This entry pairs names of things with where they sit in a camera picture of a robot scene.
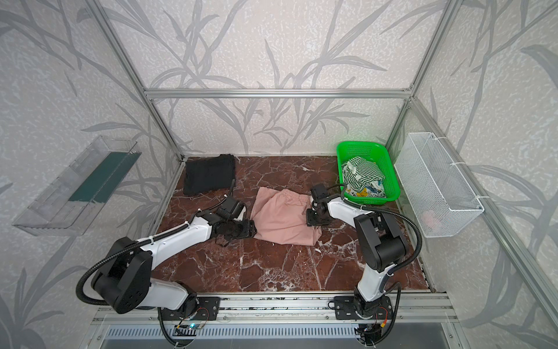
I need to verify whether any pink garment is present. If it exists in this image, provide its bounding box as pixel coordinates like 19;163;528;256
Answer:
250;187;322;247

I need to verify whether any black shirt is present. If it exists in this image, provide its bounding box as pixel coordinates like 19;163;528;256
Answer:
183;154;235;196

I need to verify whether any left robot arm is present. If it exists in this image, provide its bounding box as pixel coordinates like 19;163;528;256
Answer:
76;214;257;314

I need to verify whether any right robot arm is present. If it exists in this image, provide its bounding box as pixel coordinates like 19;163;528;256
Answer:
307;197;421;306

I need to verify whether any green white striped garment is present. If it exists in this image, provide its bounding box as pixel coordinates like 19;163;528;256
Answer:
341;156;385;191

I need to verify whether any yellow blue patterned garment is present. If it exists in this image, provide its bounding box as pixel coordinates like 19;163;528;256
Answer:
346;186;386;198

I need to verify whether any green plastic basket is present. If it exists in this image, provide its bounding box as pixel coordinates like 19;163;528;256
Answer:
337;141;400;205

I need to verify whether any green circuit board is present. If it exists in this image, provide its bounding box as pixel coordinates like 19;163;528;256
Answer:
173;323;206;337

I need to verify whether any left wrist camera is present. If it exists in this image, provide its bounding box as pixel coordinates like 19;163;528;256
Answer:
216;196;246;220

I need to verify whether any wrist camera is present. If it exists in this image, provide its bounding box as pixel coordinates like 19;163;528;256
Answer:
310;184;330;206
216;196;246;220

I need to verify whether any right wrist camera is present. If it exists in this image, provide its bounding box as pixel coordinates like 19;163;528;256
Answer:
310;184;330;206

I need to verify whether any right black cable conduit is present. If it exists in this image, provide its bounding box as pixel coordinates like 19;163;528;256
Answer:
326;182;423;276

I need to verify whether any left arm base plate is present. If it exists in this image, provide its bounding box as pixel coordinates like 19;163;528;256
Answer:
161;297;221;321

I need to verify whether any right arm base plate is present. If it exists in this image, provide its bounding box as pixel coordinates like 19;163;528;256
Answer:
328;295;393;322

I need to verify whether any white wire basket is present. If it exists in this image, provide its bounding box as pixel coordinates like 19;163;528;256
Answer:
395;132;484;238

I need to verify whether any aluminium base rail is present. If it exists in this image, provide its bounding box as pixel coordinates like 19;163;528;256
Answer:
91;293;459;326

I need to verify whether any aluminium frame crossbar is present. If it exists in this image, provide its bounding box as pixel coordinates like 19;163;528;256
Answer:
144;89;411;99

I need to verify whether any clear plastic wall bin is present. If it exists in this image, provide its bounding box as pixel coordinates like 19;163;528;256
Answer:
12;136;142;236

